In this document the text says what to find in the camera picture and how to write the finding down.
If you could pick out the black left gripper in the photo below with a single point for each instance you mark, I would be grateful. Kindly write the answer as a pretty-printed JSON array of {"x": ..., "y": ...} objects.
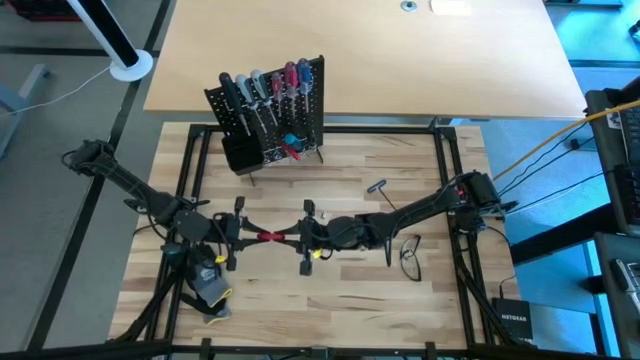
[{"x": 227, "y": 232}]

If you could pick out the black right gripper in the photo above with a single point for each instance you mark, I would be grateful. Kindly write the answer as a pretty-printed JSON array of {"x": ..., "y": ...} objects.
[{"x": 335, "y": 235}]

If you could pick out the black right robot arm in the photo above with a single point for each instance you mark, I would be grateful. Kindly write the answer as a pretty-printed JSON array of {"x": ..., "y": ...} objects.
[{"x": 425, "y": 206}]

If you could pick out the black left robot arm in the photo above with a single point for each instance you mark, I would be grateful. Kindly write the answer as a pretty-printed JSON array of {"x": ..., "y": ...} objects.
[{"x": 135, "y": 184}]

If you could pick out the black pegboard bin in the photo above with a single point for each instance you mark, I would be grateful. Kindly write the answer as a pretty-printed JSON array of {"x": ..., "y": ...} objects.
[{"x": 243, "y": 152}]

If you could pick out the black eyeglasses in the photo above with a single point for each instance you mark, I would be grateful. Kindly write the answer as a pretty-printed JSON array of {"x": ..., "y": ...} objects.
[{"x": 411, "y": 265}]

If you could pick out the black perforated pegboard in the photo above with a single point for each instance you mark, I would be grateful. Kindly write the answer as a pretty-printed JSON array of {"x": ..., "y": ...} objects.
[{"x": 314, "y": 115}]

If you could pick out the white black pole stand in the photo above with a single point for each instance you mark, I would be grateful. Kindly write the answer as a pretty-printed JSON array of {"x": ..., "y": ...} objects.
[{"x": 131, "y": 65}]

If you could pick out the black metal beam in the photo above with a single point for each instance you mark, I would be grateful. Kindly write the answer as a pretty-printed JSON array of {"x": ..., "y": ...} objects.
[{"x": 560, "y": 235}]

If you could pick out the grey metal table leg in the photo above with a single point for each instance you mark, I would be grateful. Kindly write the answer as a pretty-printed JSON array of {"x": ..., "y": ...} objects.
[{"x": 10, "y": 102}]

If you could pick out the white paper sheet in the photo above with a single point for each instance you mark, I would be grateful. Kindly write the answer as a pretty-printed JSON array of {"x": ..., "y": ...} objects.
[{"x": 450, "y": 6}]

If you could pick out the black crate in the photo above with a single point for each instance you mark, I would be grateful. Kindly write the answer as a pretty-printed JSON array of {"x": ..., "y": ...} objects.
[{"x": 40, "y": 9}]

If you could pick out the black computer with keyboard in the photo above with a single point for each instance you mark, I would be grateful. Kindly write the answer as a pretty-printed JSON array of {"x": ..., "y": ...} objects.
[{"x": 607, "y": 150}]

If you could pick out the silver handheld controller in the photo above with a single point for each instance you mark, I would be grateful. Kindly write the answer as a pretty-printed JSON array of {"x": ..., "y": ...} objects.
[{"x": 625, "y": 275}]

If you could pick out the dark teal frame clamp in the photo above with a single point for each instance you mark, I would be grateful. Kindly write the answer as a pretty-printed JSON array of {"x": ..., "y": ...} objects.
[{"x": 172, "y": 250}]

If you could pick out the black aluminium frame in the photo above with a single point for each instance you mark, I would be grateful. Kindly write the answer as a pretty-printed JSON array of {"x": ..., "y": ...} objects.
[{"x": 320, "y": 129}]

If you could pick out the black Netgear network switch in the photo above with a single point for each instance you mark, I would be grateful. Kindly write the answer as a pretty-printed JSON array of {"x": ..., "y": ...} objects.
[{"x": 512, "y": 317}]

